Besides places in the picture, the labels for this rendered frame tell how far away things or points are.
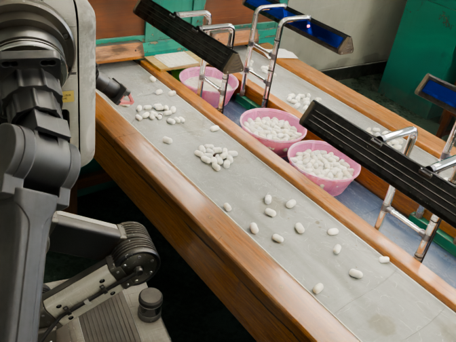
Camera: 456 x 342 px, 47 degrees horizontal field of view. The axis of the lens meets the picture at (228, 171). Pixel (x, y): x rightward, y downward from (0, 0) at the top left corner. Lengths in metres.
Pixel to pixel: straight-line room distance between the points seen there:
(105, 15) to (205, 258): 1.24
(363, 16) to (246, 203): 3.22
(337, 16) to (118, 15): 2.41
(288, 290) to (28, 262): 0.81
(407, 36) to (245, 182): 2.97
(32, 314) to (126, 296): 0.99
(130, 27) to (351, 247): 1.40
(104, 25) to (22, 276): 1.79
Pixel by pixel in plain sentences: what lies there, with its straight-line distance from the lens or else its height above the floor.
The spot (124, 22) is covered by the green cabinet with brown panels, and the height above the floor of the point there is 0.94.
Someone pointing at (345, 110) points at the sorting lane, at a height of 0.74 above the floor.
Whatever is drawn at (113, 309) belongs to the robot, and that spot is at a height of 0.47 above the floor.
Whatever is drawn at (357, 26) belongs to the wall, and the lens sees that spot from 4.67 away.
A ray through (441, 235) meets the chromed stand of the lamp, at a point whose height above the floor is 0.71.
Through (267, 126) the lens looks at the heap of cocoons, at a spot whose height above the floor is 0.74.
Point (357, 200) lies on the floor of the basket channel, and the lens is 1.93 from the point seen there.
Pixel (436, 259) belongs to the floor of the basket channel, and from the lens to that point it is 1.81.
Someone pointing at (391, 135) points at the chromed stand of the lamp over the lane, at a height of 1.12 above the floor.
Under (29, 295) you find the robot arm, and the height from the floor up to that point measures 1.21.
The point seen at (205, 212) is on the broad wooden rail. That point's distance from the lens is 1.55.
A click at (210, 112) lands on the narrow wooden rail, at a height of 0.76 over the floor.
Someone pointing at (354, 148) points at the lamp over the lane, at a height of 1.07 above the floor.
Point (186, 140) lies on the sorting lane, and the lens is 1.93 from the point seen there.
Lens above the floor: 1.72
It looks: 33 degrees down
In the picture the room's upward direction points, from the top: 10 degrees clockwise
